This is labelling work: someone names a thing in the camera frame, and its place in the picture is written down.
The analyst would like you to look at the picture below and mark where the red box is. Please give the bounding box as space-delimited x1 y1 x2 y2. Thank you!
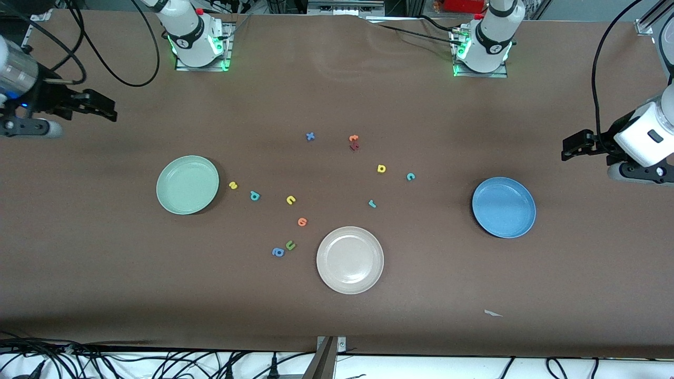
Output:
441 0 488 14

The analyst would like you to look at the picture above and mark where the green plate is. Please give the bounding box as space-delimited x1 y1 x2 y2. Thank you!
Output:
156 155 220 215

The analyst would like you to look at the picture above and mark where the aluminium side rail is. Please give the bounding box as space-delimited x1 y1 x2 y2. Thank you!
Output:
18 21 38 51

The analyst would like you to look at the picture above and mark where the brown table cover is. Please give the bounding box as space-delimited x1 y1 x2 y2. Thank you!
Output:
0 11 674 360

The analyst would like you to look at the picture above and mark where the beige plate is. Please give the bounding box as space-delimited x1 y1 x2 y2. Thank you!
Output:
316 226 384 295

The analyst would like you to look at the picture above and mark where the aluminium frame beam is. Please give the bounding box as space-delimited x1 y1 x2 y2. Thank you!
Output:
302 337 338 379

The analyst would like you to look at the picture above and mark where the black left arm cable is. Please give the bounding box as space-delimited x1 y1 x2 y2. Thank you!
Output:
591 0 647 154

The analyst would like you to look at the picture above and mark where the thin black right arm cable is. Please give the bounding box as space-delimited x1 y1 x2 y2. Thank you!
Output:
0 0 88 86

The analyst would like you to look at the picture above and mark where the black cable on table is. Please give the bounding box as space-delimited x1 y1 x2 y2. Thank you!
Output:
416 15 464 33
375 23 467 47

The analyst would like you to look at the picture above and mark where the aluminium corner profile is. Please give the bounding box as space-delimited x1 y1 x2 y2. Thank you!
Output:
635 0 674 36

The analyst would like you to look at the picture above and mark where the blue plate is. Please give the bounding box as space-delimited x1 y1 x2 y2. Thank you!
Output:
472 177 537 239

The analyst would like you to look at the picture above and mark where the grey power strip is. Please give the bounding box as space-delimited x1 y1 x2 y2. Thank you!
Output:
307 0 386 16

